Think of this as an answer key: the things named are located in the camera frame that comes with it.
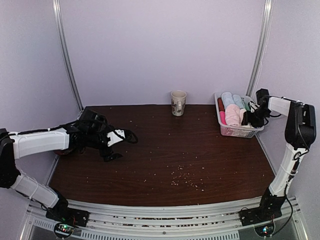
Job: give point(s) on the pink towel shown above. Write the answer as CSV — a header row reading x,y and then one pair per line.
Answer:
x,y
234,115
222,117

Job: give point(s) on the white plastic basket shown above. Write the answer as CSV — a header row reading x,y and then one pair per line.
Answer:
x,y
234,131

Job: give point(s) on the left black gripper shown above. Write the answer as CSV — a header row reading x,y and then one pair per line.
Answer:
x,y
104,153

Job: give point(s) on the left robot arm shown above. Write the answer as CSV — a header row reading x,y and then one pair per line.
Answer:
x,y
90,130

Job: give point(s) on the green rolled towel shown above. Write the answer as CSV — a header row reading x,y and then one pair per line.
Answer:
x,y
246,106

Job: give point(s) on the pink rolled towel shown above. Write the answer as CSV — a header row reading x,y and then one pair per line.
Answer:
x,y
222,117

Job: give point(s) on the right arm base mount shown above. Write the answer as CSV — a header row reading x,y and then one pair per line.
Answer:
x,y
260,216

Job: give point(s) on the cream towel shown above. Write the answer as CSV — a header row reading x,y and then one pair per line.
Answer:
x,y
249,119

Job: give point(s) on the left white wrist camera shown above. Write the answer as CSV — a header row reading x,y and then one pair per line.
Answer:
x,y
121,135

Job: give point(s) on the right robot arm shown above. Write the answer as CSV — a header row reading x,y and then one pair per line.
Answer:
x,y
300,133

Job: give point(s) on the right aluminium frame post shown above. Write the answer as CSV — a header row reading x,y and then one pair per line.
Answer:
x,y
261,46

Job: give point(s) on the left aluminium frame post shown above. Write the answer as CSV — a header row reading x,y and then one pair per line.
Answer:
x,y
65,53

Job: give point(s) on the dark red rolled towel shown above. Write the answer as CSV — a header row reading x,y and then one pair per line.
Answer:
x,y
221,106

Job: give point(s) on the pale blue rolled towel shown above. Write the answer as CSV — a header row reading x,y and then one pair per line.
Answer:
x,y
238,101

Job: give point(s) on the light blue rolled towel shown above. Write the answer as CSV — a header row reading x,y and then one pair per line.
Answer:
x,y
227,99

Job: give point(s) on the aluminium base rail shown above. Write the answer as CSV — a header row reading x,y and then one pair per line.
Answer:
x,y
218,221

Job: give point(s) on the floral ceramic mug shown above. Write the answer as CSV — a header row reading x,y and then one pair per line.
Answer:
x,y
178,102

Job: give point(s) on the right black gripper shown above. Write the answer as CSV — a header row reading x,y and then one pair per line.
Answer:
x,y
247,118

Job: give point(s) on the aluminium frame post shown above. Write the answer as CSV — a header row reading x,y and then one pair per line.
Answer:
x,y
261,46
65,53

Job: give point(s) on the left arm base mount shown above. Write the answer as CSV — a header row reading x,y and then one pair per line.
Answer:
x,y
66,225

